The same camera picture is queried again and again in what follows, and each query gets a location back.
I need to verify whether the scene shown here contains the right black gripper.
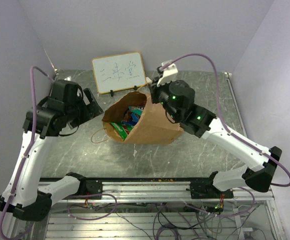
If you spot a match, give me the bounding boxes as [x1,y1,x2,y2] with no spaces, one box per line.
[148,75,180,121]

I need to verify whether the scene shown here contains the brown paper bag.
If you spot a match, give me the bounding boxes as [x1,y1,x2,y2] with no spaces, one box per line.
[95,89,183,145]

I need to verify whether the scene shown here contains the green Chuba cassava chips bag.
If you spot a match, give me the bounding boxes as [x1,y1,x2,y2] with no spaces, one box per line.
[110,122,134,140]

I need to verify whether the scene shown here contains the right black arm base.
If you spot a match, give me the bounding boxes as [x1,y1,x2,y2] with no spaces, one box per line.
[186,178,234,199]

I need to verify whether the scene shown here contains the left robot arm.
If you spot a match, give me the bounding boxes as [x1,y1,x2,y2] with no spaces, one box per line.
[0,79,103,222]

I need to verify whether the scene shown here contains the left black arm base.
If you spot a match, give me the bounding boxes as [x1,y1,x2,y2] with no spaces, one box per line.
[86,180,103,200]

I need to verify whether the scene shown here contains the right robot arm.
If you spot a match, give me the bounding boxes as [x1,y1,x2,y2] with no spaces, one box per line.
[148,79,282,198]

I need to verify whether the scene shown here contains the red snack packet in bag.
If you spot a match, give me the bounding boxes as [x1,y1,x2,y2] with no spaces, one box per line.
[122,110,132,125]

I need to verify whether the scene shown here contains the white eraser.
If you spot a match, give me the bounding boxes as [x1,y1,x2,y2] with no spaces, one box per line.
[145,77,152,84]

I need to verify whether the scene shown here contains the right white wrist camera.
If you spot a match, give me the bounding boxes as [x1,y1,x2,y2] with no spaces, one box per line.
[157,60,178,87]

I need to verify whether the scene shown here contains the small whiteboard yellow frame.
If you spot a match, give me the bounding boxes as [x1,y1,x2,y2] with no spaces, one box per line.
[91,51,146,94]

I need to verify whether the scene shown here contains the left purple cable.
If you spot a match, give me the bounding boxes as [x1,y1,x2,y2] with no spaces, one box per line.
[0,66,55,238]

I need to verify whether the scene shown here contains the aluminium rail frame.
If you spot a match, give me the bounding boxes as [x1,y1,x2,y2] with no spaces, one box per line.
[7,178,285,240]

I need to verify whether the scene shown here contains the loose wires under table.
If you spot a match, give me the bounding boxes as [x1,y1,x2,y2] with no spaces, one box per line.
[67,194,265,240]

